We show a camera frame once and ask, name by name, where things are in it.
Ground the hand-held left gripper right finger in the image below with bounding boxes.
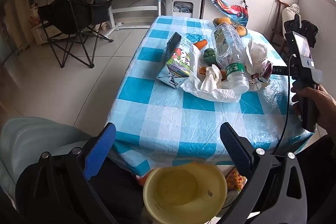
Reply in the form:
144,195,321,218
219,122,315,224

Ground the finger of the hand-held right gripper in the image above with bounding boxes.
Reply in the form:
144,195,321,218
270,64,291,75

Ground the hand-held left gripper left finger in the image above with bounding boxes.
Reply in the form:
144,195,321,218
15,122,118,224

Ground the red snack wrapper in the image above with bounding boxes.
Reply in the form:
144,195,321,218
249,60,273,90

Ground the clear plastic bottle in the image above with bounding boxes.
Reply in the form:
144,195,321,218
211,22,250,94

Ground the white tissue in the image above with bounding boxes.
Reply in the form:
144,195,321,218
201,64,223,92

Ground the yellow plastic bucket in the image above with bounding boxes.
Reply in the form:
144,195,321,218
142,162,227,224

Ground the green broccoli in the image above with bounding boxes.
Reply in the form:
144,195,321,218
203,48,218,65

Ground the white plastic bag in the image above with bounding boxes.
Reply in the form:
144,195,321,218
181,43,240,104

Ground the printed milk carton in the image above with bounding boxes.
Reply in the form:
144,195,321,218
156,32,192,89

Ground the person's right hand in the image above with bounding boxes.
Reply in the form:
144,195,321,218
291,84,336,132

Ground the crumpled clear plastic bag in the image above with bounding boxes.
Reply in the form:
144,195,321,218
247,37,269,84

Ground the dark jacket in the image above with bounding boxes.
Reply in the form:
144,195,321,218
283,13,319,48

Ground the orange patterned cloth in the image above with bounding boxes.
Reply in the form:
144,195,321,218
226,168,247,191

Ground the person's left leg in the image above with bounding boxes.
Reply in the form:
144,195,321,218
89,158,143,224

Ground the person's leg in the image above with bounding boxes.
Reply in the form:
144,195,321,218
89,158,143,224
297,132,336,224

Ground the white sack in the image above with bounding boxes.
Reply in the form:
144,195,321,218
282,4,301,21

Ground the wooden chair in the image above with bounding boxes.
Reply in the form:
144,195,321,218
270,0,292,51

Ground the blue checked plastic tablecloth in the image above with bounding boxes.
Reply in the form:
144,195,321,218
106,15,315,177

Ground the dark oval dish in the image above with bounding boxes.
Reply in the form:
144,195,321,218
213,17,248,37

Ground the grey-green sofa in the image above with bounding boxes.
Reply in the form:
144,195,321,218
0,116,92,203

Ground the colourful printed bag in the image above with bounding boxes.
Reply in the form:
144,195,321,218
197,0,248,28

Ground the person's right leg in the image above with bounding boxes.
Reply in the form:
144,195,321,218
297,132,336,224

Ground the black folding chair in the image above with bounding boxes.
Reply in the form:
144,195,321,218
37,0,114,69

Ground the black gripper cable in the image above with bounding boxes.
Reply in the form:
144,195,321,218
272,55,294,156

